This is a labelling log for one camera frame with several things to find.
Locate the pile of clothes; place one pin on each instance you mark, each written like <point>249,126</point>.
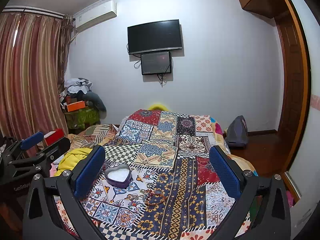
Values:
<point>81,90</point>

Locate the small black wall screen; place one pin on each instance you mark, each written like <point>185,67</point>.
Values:
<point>156,63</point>

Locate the red striped curtain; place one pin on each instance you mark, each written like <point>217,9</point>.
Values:
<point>34,53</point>

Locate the orange box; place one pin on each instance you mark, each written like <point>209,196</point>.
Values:
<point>75,106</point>

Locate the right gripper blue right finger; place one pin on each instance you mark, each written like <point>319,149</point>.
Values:
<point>223,166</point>

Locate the striped beige pillow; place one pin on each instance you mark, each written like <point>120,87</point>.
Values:
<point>94,135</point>

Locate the grey backpack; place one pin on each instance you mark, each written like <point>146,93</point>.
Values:
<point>237,133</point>

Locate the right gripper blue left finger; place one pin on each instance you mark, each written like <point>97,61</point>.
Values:
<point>86,171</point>

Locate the green patterned cloth table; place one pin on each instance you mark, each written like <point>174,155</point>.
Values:
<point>82,118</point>

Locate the black wall television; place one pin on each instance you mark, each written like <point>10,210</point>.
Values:
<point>154,36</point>

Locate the purple heart-shaped tin box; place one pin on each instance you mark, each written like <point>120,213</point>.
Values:
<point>119,176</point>

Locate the yellow cartoon blanket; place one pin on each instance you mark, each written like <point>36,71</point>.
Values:
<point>71,159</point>

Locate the brown wooden door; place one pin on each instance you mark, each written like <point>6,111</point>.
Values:
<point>295,107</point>

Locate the colourful patchwork bedspread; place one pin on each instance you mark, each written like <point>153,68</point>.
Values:
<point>174,192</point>

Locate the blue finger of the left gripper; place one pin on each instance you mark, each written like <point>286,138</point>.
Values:
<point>56,150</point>
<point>31,141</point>

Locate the white wall air conditioner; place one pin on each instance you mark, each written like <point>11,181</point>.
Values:
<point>95,15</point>

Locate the red box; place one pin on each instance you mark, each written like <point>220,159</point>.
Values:
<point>53,136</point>

